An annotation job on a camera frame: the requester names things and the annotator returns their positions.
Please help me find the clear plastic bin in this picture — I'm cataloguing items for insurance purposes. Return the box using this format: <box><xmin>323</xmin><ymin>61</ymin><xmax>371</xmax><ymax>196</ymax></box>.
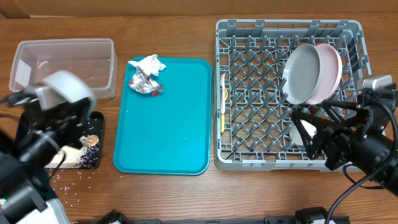
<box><xmin>9</xmin><ymin>38</ymin><xmax>118</xmax><ymax>99</ymax></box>

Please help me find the grey dishwasher rack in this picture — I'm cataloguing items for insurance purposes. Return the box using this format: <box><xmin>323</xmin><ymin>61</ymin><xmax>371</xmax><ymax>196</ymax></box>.
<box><xmin>215</xmin><ymin>19</ymin><xmax>372</xmax><ymax>171</ymax></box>

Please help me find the yellow plastic spoon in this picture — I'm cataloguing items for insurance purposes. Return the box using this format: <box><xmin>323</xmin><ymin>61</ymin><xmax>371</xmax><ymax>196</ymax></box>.
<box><xmin>220</xmin><ymin>89</ymin><xmax>228</xmax><ymax>133</ymax></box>

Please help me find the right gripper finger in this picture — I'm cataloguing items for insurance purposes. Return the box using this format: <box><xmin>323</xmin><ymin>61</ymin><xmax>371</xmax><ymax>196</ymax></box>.
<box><xmin>320</xmin><ymin>100</ymin><xmax>370</xmax><ymax>124</ymax></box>
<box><xmin>291</xmin><ymin>110</ymin><xmax>332</xmax><ymax>160</ymax></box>

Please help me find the brown food scrap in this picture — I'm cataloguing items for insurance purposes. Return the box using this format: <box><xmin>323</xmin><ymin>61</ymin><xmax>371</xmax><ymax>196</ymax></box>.
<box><xmin>82</xmin><ymin>135</ymin><xmax>100</xmax><ymax>147</ymax></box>

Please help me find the white napkin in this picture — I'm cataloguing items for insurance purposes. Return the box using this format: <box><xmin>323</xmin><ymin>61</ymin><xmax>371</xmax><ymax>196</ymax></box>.
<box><xmin>128</xmin><ymin>54</ymin><xmax>166</xmax><ymax>76</ymax></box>

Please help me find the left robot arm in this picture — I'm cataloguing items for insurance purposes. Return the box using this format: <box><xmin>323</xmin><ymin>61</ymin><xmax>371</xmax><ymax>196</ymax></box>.
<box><xmin>1</xmin><ymin>91</ymin><xmax>93</xmax><ymax>223</ymax></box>

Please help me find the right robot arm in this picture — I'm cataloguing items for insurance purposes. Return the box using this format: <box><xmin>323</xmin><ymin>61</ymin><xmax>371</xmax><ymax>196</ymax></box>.
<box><xmin>291</xmin><ymin>91</ymin><xmax>397</xmax><ymax>194</ymax></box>

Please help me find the silver foil wrapper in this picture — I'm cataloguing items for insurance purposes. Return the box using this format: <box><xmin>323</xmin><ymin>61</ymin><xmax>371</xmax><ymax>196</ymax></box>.
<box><xmin>128</xmin><ymin>67</ymin><xmax>164</xmax><ymax>97</ymax></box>

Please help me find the grey round plate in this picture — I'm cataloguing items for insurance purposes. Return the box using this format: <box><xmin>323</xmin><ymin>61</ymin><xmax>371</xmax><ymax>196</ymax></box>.
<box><xmin>282</xmin><ymin>44</ymin><xmax>322</xmax><ymax>105</ymax></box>

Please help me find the teal serving tray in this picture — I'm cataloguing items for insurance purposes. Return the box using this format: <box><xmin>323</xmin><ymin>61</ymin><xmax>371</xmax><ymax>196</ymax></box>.
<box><xmin>113</xmin><ymin>57</ymin><xmax>213</xmax><ymax>175</ymax></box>

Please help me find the white rice pile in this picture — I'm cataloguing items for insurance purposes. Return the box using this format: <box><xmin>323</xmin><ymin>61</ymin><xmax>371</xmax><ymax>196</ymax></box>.
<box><xmin>45</xmin><ymin>146</ymin><xmax>100</xmax><ymax>169</ymax></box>

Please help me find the pink round plate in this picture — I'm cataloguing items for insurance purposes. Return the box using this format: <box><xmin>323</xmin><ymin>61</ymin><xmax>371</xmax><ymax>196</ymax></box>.
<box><xmin>307</xmin><ymin>44</ymin><xmax>343</xmax><ymax>105</ymax></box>

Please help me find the black plastic tray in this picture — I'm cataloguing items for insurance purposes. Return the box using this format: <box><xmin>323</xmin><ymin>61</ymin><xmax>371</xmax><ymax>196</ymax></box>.
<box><xmin>15</xmin><ymin>110</ymin><xmax>106</xmax><ymax>170</ymax></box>

